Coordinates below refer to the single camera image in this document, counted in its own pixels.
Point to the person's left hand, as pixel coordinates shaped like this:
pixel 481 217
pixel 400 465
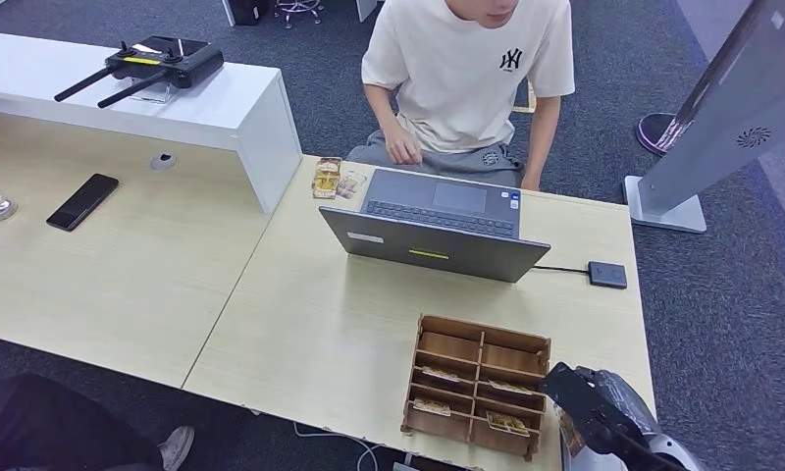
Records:
pixel 531 183

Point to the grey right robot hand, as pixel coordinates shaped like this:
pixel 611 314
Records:
pixel 620 400

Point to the person's right hand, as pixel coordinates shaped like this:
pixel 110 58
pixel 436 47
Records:
pixel 402 146

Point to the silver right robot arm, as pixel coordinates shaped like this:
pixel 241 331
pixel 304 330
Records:
pixel 652 455

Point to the person's right forearm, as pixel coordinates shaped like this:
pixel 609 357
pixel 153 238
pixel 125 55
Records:
pixel 383 110

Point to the person's left forearm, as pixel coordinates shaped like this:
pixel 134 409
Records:
pixel 542 140

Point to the pale clear card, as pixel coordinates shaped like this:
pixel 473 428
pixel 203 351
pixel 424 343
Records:
pixel 351 184

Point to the person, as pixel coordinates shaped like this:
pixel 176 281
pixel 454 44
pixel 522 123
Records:
pixel 461 84

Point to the black card reader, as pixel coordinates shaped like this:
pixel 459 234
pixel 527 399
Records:
pixel 607 275

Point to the wooden card organizer box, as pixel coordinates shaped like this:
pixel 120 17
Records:
pixel 457 344

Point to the grey laptop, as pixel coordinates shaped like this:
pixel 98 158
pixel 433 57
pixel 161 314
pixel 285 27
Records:
pixel 431 247

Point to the round dark stand base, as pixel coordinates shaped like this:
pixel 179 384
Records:
pixel 656 133

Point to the chrome office chair base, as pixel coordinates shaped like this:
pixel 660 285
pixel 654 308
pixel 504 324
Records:
pixel 298 10

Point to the white desk riser shelf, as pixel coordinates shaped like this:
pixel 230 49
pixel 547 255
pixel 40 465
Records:
pixel 204 110

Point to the black cabinet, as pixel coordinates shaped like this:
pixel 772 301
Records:
pixel 249 10

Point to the grey display kiosk stand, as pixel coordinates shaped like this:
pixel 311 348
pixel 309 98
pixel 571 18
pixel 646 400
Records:
pixel 743 97

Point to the grey round desk grommet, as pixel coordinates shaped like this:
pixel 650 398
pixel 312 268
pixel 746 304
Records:
pixel 163 162

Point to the black remote controller with antennas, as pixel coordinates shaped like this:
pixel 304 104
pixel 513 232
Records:
pixel 173 62

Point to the clear acrylic stand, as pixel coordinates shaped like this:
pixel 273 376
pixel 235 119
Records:
pixel 156 96

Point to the black smartphone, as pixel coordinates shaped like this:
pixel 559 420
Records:
pixel 82 202

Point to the bystander's shoe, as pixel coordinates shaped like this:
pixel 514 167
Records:
pixel 177 448

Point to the bystander's leg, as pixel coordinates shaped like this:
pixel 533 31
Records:
pixel 54 429

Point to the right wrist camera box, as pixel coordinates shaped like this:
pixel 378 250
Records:
pixel 581 403

